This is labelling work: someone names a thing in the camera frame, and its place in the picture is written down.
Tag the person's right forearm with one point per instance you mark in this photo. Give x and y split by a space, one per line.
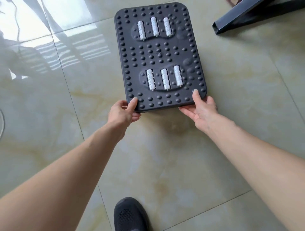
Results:
257 164

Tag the person's black mesh shoe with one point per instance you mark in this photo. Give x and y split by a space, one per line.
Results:
130 215

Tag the brown wooden furniture piece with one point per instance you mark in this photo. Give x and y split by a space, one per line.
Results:
232 2

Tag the person's left hand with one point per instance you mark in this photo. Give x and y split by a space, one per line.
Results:
120 112

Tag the person's right hand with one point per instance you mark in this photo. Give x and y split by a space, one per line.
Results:
205 111

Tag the person's right thumb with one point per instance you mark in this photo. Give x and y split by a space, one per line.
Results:
196 97

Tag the person's left thumb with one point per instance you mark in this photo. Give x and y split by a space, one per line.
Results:
132 103

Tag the white massage roller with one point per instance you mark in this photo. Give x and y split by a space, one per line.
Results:
165 79
154 26
167 27
141 31
150 79
178 75

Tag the black studded foot massage board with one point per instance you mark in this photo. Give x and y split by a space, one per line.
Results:
158 59

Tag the person's left forearm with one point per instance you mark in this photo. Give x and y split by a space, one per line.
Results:
64 173

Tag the black metal table leg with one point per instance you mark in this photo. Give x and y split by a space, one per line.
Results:
240 16

